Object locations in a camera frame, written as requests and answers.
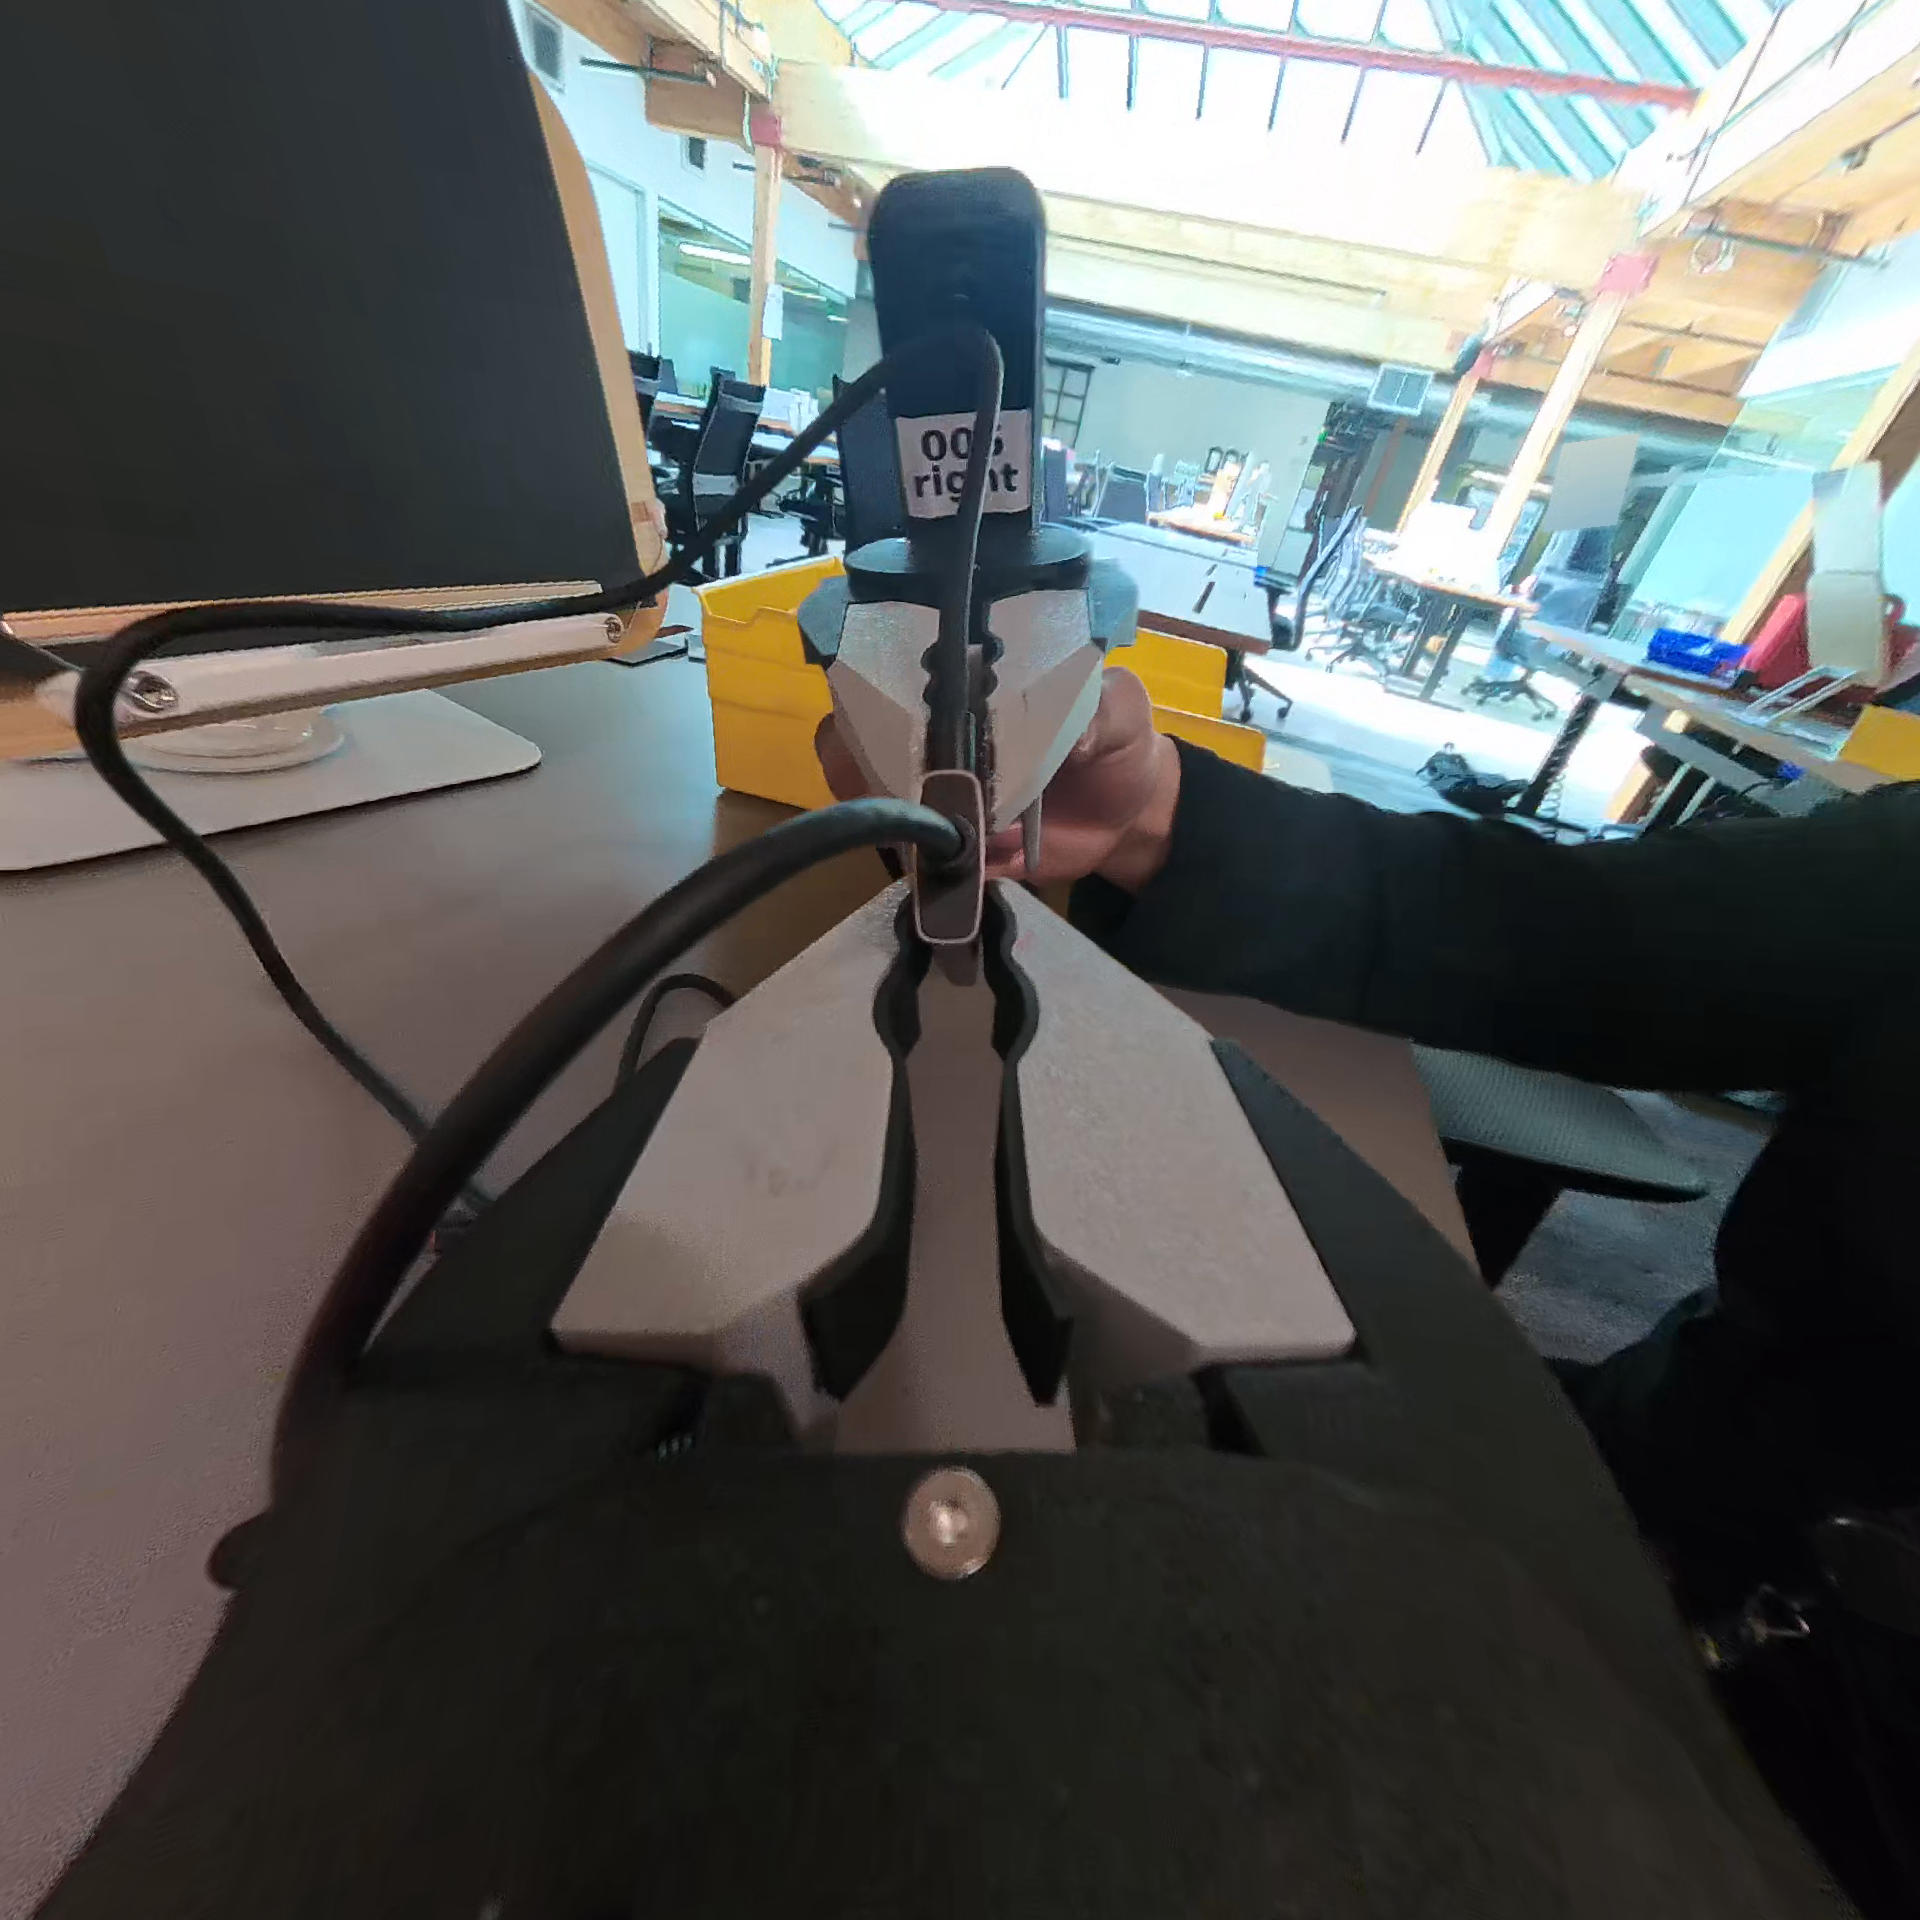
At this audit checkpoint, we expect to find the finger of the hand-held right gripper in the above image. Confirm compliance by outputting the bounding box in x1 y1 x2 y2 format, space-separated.
825 599 942 823
972 585 1112 881

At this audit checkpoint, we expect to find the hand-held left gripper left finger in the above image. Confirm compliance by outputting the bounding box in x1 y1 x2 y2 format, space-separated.
551 883 920 1401

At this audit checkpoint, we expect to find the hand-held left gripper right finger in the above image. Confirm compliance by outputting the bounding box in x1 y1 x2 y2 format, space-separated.
983 883 1360 1409

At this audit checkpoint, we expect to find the yellow plastic bin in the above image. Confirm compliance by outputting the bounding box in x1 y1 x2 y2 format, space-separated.
696 559 1268 813

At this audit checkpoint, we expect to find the grey USB hub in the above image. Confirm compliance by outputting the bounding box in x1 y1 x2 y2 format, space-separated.
912 768 993 986

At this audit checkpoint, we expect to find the thin black USB-C cable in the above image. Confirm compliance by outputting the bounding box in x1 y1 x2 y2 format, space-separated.
71 321 1011 1216

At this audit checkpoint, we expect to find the person's right forearm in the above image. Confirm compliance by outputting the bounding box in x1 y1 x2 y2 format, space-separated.
1071 736 1920 1098

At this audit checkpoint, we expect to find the black office chair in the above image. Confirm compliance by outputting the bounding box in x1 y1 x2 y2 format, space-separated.
661 369 841 579
1411 1042 1711 1285

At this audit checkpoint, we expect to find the grey office chair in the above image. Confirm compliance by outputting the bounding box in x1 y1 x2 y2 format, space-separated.
1265 507 1419 678

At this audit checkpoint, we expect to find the red ceiling pipe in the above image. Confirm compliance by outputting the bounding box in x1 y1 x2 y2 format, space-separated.
929 0 1701 114

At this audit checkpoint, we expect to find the wood-rimmed black monitor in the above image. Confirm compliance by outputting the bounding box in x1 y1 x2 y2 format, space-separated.
0 0 669 663

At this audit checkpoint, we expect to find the person's dark clothing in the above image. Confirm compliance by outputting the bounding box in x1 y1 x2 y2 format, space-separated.
1559 1095 1920 1920

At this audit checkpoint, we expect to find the black cable with grey plug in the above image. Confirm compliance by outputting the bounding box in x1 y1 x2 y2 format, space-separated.
211 797 969 1594

